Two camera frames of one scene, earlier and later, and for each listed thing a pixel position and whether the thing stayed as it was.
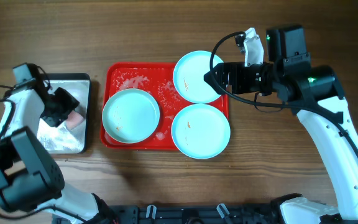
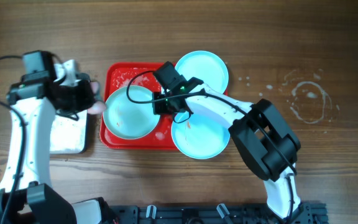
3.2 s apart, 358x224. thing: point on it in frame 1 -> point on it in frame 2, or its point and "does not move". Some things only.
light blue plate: [201, 131] does not move
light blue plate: [130, 116] does not move
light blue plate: [188, 76] does not move
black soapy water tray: [73, 136] does not move
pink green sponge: [73, 118] -> [98, 106]
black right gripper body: [223, 78] -> [162, 104]
